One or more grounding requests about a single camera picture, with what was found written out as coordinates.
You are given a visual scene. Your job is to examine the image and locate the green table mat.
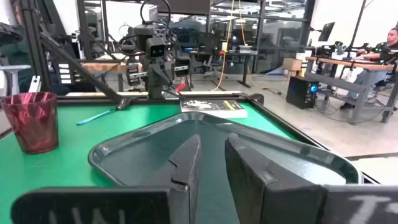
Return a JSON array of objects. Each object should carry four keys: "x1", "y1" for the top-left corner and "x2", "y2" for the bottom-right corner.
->
[{"x1": 0, "y1": 102, "x2": 298, "y2": 224}]

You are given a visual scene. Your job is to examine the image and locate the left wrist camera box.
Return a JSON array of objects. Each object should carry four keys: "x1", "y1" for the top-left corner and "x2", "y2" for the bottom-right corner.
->
[{"x1": 145, "y1": 37, "x2": 167, "y2": 60}]

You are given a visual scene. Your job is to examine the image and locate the yellow hanging cable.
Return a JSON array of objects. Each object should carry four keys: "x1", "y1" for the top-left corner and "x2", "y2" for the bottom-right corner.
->
[{"x1": 211, "y1": 0, "x2": 236, "y2": 93}]

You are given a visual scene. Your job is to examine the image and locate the black paperback book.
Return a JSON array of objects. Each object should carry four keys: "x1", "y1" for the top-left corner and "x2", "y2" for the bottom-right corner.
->
[{"x1": 180, "y1": 99, "x2": 249, "y2": 119}]

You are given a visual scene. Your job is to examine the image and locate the black office chair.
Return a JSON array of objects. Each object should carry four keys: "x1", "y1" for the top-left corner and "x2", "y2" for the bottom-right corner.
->
[{"x1": 201, "y1": 54, "x2": 228, "y2": 80}]

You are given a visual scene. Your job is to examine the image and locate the wooden desk grey legs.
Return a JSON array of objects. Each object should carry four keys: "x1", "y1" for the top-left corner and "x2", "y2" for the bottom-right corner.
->
[{"x1": 306, "y1": 55, "x2": 398, "y2": 124}]

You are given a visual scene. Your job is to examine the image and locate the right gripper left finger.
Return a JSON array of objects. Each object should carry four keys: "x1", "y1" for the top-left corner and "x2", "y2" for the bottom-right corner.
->
[{"x1": 11, "y1": 133, "x2": 202, "y2": 224}]

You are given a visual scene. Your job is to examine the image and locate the black office desk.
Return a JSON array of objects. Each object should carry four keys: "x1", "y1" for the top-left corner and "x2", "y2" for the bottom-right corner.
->
[{"x1": 186, "y1": 49, "x2": 259, "y2": 90}]

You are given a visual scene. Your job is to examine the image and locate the black tripod pole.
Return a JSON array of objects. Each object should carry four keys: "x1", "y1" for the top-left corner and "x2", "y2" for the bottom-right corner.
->
[{"x1": 345, "y1": 0, "x2": 368, "y2": 60}]

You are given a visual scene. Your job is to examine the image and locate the red translucent plastic cup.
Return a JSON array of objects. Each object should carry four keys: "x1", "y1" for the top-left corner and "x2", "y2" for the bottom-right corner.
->
[{"x1": 0, "y1": 91, "x2": 60, "y2": 156}]

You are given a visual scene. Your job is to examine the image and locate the black box white labels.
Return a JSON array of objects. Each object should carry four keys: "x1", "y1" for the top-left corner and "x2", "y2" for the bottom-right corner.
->
[{"x1": 57, "y1": 63, "x2": 73, "y2": 85}]

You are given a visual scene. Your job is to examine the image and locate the cardboard box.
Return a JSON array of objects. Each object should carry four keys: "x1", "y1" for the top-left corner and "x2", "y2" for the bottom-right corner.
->
[{"x1": 282, "y1": 57, "x2": 303, "y2": 78}]

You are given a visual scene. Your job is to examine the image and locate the black computer tower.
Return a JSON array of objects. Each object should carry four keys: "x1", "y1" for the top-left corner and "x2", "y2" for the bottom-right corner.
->
[{"x1": 285, "y1": 76, "x2": 320, "y2": 110}]

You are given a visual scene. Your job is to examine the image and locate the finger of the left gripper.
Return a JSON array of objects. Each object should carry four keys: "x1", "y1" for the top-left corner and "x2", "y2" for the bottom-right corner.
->
[
  {"x1": 160, "y1": 57, "x2": 191, "y2": 100},
  {"x1": 126, "y1": 62, "x2": 160, "y2": 100}
]

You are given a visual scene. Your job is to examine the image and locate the blue-handled metal spoon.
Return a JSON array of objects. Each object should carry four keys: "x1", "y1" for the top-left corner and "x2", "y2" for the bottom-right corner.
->
[{"x1": 76, "y1": 104, "x2": 125, "y2": 126}]

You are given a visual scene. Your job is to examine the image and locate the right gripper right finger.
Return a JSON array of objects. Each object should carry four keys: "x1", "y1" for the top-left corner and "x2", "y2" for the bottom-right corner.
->
[{"x1": 224, "y1": 132, "x2": 398, "y2": 224}]

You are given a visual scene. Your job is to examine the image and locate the black vertical frame post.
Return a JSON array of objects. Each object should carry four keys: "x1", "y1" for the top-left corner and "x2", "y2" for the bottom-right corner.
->
[{"x1": 18, "y1": 0, "x2": 52, "y2": 94}]

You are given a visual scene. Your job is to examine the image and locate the dark grey plastic tray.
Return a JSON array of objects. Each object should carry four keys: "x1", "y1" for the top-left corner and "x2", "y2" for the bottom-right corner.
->
[{"x1": 88, "y1": 111, "x2": 364, "y2": 224}]

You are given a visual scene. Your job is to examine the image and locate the black diagonal frame strut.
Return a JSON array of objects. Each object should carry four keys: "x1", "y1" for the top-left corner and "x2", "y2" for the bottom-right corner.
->
[{"x1": 39, "y1": 29, "x2": 125, "y2": 103}]

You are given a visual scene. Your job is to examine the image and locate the black computer monitor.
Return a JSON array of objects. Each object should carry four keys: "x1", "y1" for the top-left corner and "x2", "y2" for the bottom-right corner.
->
[{"x1": 317, "y1": 21, "x2": 336, "y2": 42}]

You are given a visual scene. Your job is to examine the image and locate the person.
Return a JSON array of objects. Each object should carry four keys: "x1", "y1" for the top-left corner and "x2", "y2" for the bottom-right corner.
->
[
  {"x1": 340, "y1": 27, "x2": 398, "y2": 110},
  {"x1": 0, "y1": 0, "x2": 72, "y2": 96}
]

